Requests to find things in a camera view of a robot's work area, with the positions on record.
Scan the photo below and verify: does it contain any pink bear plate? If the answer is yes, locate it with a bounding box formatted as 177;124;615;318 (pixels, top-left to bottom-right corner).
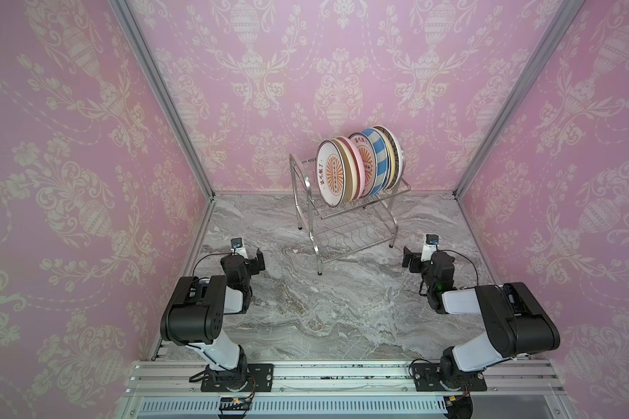
337;136;366;200

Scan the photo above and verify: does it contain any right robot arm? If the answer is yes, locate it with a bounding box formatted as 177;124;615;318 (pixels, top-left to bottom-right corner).
402;245;561;391

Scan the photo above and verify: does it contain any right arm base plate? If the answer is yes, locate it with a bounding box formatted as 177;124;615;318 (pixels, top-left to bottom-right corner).
409;360;487;392

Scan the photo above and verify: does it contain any aluminium mounting rail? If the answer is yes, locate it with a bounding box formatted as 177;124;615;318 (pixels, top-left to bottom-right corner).
115;360;577;418

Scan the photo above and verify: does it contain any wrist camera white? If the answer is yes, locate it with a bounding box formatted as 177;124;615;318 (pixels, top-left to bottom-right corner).
420;233;440;262
231;237;248;258

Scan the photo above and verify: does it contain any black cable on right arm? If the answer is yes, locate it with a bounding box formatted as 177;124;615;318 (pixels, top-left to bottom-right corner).
443;248;482;288

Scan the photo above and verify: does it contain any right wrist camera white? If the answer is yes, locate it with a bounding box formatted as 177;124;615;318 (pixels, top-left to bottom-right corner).
420;233;440;262

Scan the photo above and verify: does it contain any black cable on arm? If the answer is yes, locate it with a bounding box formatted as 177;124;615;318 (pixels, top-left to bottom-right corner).
190;250;232;279
443;248;482;288

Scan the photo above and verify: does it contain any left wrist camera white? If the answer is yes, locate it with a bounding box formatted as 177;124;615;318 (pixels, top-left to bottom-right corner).
231;237;248;258

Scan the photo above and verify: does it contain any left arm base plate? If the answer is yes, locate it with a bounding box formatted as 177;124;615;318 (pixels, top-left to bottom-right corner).
200;363;274;393

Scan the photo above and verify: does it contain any steel two-tier dish rack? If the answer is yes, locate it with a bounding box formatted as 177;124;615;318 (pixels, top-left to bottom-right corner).
289;155;412;275

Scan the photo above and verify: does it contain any orange sunburst plate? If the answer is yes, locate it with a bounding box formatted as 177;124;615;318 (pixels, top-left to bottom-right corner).
316;139;346;208
349;133;377;197

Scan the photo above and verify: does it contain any blue striped plate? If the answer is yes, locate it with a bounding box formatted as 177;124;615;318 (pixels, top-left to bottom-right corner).
362;127;390;196

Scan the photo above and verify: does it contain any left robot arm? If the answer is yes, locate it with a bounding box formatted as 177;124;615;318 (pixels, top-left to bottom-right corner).
160;251;266;392

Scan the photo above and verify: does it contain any beige plain plate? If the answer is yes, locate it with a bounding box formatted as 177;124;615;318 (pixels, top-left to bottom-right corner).
335;137;359;204

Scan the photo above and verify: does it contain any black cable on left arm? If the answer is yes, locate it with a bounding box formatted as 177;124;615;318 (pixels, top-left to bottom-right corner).
190;250;232;279

